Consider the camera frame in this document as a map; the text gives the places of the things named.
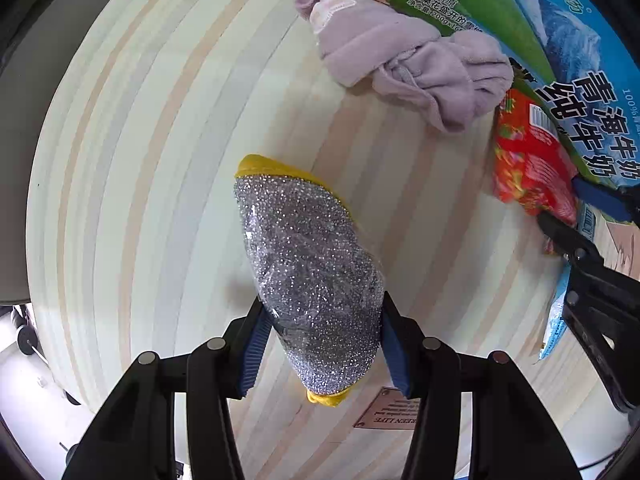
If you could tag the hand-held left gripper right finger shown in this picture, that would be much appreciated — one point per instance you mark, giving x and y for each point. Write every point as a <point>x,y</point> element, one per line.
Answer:
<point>397,355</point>

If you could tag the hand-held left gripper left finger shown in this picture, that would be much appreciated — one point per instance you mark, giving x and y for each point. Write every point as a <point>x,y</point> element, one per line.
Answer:
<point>248,360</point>

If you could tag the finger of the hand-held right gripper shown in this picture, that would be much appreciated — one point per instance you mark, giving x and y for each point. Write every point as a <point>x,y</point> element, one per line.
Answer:
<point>597,202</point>
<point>590,290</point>

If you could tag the red snack packet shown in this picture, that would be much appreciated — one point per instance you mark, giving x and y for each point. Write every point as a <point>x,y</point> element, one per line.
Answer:
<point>532,160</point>

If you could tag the silver and yellow scrubbing sponge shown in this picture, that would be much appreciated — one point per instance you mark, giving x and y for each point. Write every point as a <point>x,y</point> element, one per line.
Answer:
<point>310,280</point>

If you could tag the light blue packet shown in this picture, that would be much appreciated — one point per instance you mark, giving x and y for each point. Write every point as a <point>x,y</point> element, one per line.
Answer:
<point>552,320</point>

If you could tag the brown label tag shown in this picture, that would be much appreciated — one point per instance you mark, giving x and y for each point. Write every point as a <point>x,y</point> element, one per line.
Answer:
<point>382,408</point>

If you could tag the green and blue milk carton box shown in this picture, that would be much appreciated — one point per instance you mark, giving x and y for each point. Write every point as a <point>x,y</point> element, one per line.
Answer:
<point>530,35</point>

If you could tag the striped table mat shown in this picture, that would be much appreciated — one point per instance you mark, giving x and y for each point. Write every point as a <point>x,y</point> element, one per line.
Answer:
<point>175,160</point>

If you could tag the lilac fleece cloth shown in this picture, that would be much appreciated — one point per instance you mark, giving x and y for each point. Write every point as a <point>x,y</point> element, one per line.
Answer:
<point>400,55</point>

